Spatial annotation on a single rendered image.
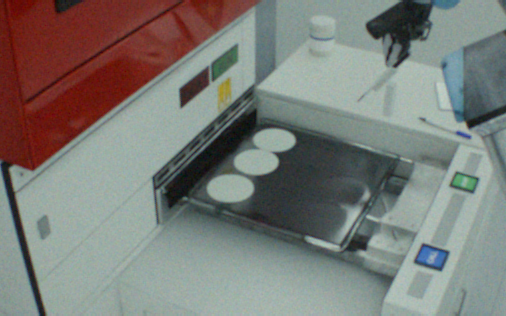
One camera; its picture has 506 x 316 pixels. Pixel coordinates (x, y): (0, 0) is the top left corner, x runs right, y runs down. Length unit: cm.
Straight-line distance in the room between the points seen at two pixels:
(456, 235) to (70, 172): 72
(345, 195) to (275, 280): 25
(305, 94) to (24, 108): 91
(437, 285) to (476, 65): 39
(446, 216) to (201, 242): 52
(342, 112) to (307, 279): 46
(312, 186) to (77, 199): 54
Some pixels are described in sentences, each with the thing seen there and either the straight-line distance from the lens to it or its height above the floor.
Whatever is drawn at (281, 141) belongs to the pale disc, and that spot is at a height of 90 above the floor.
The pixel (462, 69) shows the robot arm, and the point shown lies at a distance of 116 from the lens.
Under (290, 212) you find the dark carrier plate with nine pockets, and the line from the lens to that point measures 147.
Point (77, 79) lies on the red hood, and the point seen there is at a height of 132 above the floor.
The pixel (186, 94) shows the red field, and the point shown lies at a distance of 147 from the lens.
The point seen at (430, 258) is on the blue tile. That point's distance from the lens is 130.
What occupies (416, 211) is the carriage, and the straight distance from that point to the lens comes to 154.
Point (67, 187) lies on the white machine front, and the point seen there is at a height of 111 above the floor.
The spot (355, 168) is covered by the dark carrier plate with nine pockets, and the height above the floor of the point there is 90.
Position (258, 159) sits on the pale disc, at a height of 90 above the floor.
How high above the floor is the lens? 181
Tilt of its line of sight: 34 degrees down
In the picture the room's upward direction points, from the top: straight up
